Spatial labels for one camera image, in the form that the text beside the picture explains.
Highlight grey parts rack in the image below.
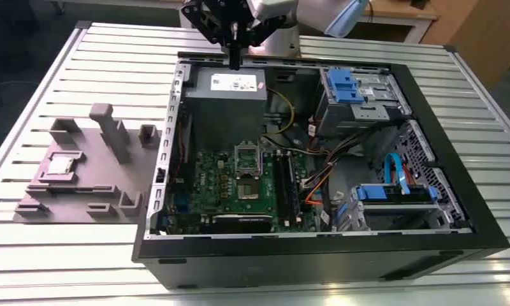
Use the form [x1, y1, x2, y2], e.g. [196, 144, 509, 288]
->
[13, 102, 162, 224]

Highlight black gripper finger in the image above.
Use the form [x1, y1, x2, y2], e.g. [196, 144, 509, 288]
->
[180, 0, 236, 70]
[234, 15, 289, 71]

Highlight silver CPU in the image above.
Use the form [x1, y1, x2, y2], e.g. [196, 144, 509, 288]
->
[45, 156, 76, 175]

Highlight wooden cabinet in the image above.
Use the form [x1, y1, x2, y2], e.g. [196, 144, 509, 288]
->
[420, 0, 510, 89]

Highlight black graphics card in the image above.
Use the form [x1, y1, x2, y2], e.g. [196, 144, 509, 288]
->
[198, 213, 276, 235]

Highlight green Dell motherboard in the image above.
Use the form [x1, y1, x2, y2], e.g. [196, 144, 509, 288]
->
[165, 149, 320, 235]

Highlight blue SATA wire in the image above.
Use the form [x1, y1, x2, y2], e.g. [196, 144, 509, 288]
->
[384, 152, 410, 196]

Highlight metal optical drive cage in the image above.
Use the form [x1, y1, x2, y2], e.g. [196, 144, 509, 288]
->
[316, 65, 413, 136]

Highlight orange wire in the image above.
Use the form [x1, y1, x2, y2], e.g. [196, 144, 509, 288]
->
[304, 173, 330, 207]

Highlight mixed colour power wires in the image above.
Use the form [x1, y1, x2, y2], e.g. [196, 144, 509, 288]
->
[261, 133, 330, 157]

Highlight black RAM slot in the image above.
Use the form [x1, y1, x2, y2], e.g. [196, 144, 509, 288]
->
[272, 150, 293, 226]

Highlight blue drive bay latch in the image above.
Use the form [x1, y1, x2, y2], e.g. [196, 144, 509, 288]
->
[328, 68, 365, 105]

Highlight black RAM stick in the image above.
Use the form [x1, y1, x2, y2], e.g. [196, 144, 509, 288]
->
[282, 152, 304, 222]

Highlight grey power supply unit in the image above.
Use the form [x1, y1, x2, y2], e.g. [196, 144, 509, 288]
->
[182, 66, 269, 150]

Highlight hard disk in blue carrier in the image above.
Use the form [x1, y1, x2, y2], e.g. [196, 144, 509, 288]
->
[350, 184, 438, 205]

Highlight metal disk bay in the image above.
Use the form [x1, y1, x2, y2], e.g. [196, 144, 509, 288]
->
[344, 183, 472, 232]

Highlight black open PC case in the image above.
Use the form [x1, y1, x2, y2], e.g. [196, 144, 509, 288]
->
[131, 50, 510, 290]

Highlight RAM stick gold contacts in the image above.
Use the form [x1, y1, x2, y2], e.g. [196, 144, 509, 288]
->
[45, 186, 115, 195]

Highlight metal socket cover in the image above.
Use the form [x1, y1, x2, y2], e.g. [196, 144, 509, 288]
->
[234, 140, 264, 178]

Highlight CPU socket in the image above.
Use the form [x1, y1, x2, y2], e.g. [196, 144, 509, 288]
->
[236, 177, 268, 202]

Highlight yellow wire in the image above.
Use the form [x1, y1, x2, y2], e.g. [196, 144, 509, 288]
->
[262, 87, 297, 138]

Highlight black sleeved cable bundle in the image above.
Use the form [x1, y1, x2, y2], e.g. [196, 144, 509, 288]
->
[301, 119, 409, 189]

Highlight thin red wire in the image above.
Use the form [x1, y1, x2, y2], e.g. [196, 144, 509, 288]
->
[172, 149, 186, 179]

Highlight wooden desk white frame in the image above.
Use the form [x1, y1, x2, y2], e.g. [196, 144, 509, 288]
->
[361, 0, 441, 44]

